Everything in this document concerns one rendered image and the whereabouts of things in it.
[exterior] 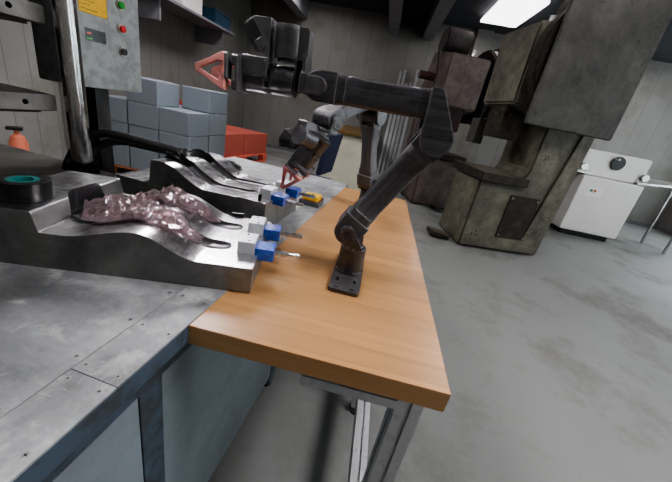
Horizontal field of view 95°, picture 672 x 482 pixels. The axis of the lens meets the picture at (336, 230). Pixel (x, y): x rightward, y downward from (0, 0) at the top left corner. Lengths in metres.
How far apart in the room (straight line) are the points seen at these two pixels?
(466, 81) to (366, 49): 3.07
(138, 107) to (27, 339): 3.51
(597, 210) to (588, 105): 2.76
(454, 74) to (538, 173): 1.91
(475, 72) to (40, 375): 5.04
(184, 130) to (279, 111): 4.38
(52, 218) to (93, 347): 0.30
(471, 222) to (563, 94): 1.38
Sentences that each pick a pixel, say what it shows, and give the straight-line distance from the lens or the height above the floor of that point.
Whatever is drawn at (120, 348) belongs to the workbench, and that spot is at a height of 0.80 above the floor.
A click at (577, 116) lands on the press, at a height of 1.48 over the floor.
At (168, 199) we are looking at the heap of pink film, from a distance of 0.80.
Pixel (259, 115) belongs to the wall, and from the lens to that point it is 7.99.
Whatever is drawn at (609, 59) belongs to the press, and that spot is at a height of 1.94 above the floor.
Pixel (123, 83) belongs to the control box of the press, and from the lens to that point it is 1.68.
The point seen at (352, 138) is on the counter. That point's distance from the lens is 4.89.
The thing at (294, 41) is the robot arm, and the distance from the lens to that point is 0.69.
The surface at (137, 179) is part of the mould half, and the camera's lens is 1.12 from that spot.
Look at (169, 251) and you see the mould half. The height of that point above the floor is 0.87.
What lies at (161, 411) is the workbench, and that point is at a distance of 0.75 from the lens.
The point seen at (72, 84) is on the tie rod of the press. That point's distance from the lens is 1.39.
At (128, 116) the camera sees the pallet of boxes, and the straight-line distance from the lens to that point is 4.10.
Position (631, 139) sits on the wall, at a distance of 8.94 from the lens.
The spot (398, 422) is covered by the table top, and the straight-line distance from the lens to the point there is 0.65.
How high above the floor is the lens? 1.17
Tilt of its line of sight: 21 degrees down
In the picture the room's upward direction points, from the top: 11 degrees clockwise
